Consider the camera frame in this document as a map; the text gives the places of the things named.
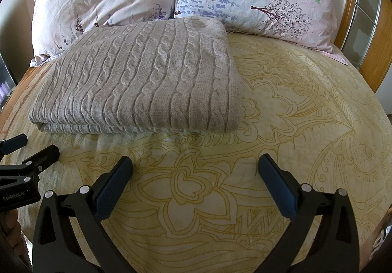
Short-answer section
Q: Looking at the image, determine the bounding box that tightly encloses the person's left forearm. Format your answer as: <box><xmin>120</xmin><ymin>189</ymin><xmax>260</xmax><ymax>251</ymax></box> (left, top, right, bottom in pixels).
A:
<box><xmin>0</xmin><ymin>208</ymin><xmax>34</xmax><ymax>272</ymax></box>

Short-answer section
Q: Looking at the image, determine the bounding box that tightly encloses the yellow patterned bed sheet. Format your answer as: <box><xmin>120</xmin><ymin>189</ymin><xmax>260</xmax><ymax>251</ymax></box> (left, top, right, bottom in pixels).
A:
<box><xmin>0</xmin><ymin>31</ymin><xmax>392</xmax><ymax>273</ymax></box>

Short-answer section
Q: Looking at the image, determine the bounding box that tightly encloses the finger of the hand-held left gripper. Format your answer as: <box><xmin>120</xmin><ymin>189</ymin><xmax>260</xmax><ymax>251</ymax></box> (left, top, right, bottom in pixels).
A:
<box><xmin>0</xmin><ymin>135</ymin><xmax>28</xmax><ymax>156</ymax></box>
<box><xmin>0</xmin><ymin>144</ymin><xmax>61</xmax><ymax>183</ymax></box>

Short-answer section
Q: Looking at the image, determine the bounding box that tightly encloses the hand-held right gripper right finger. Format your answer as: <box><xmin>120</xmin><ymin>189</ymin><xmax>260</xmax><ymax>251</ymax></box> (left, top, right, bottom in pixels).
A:
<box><xmin>258</xmin><ymin>153</ymin><xmax>360</xmax><ymax>273</ymax></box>

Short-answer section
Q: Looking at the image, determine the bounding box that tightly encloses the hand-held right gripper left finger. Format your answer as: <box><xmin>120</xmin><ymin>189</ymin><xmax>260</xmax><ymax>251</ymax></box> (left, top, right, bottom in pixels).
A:
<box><xmin>32</xmin><ymin>156</ymin><xmax>135</xmax><ymax>273</ymax></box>

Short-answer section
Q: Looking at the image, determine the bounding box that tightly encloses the wooden headboard with metal bars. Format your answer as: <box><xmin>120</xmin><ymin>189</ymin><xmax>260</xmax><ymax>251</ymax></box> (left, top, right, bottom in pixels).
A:
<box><xmin>333</xmin><ymin>0</ymin><xmax>392</xmax><ymax>93</ymax></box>

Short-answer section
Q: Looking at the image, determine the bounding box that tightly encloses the beige cable knit sweater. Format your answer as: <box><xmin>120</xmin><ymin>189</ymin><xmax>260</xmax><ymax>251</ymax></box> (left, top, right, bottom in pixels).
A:
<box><xmin>28</xmin><ymin>16</ymin><xmax>243</xmax><ymax>134</ymax></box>

